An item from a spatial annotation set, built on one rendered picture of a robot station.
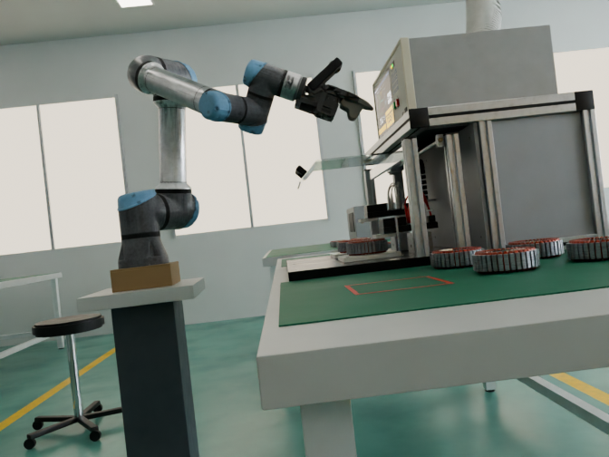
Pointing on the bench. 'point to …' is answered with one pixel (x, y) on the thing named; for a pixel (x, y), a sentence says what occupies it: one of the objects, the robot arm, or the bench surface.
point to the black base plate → (318, 267)
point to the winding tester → (469, 68)
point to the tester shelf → (575, 102)
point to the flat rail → (386, 164)
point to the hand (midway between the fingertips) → (370, 105)
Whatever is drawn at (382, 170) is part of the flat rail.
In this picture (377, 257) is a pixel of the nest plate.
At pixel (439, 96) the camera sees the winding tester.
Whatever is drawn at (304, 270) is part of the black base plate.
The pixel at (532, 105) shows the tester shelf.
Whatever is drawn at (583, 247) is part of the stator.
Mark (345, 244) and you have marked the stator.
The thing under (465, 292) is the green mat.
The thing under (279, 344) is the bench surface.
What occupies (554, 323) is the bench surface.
